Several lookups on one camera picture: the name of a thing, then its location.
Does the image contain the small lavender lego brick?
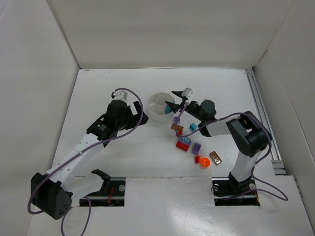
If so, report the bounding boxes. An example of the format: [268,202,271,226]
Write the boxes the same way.
[173,117,180,124]

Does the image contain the white round divided container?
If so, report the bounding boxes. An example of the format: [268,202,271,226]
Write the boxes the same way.
[148,92,175,123]

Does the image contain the purple printed lego brick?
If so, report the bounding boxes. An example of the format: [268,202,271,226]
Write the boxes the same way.
[179,137,191,146]

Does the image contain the red lego brick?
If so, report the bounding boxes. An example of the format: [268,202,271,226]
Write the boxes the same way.
[176,141,190,152]

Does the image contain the teal lego brick pair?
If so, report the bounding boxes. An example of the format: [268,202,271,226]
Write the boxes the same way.
[164,105,172,115]

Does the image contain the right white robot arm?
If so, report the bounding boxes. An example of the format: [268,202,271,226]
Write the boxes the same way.
[167,88,271,197]

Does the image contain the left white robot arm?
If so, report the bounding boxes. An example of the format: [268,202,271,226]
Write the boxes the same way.
[27,99,148,220]

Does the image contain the tan lego plate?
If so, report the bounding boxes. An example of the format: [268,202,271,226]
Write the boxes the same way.
[171,123,184,132]

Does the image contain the small red lego stud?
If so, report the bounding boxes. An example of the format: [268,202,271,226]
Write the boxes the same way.
[195,155,200,164]

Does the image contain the brown lego plate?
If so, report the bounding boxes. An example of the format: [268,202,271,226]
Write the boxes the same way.
[209,151,222,165]

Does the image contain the orange round lego dish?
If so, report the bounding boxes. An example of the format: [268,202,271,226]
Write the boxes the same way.
[199,158,211,169]

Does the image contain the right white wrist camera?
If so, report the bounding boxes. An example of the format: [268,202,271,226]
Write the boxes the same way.
[182,88,194,102]

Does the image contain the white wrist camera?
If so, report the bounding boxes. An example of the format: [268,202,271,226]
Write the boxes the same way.
[182,88,194,102]
[111,90,128,102]

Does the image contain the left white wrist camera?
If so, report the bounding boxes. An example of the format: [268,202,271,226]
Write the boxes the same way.
[111,90,128,102]

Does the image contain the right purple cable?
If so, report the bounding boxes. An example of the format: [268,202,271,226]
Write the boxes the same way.
[173,108,289,202]

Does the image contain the purple cable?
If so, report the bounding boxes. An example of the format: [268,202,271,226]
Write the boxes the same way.
[27,88,144,236]
[173,108,289,202]

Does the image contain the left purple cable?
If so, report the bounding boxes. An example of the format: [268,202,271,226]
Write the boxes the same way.
[27,88,144,236]

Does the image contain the aluminium rail right side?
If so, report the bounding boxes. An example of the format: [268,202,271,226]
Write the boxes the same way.
[245,69,287,176]

